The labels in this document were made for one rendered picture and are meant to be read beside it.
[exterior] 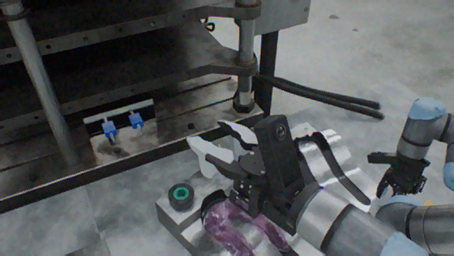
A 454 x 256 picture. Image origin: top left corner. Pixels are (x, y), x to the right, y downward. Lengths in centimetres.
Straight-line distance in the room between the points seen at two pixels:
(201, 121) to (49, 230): 73
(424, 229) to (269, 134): 26
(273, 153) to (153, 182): 94
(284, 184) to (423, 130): 59
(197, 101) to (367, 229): 134
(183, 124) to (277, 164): 115
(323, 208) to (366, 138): 115
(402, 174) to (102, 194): 97
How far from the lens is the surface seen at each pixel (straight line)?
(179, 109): 171
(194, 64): 154
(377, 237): 50
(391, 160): 114
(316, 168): 133
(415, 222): 62
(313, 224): 51
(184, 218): 117
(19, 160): 168
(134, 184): 142
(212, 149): 57
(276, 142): 50
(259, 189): 54
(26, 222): 144
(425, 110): 103
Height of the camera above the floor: 187
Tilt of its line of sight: 42 degrees down
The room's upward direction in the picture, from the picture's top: straight up
